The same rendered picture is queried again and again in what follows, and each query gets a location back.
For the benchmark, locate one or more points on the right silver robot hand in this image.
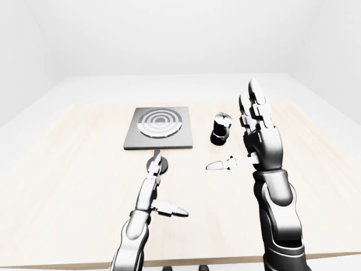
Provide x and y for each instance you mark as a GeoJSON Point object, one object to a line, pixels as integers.
{"type": "Point", "coordinates": [268, 141]}

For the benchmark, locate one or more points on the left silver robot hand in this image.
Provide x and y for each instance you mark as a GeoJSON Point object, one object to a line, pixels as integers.
{"type": "Point", "coordinates": [146, 194]}

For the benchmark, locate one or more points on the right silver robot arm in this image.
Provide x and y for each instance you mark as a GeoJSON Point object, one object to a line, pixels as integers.
{"type": "Point", "coordinates": [280, 220]}

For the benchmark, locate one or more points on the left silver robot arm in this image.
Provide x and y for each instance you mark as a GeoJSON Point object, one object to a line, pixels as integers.
{"type": "Point", "coordinates": [131, 240]}

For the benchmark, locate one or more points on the round black stove knob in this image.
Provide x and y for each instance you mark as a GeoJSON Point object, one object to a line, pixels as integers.
{"type": "Point", "coordinates": [164, 166]}

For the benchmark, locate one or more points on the flat dark stove plate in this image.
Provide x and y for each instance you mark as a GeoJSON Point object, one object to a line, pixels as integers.
{"type": "Point", "coordinates": [159, 127]}

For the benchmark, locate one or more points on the black silver moka pot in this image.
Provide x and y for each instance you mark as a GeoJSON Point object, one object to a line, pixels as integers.
{"type": "Point", "coordinates": [220, 128]}

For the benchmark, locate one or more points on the small dark rounded shape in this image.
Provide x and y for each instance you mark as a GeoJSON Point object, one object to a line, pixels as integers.
{"type": "Point", "coordinates": [203, 268]}
{"type": "Point", "coordinates": [167, 268]}

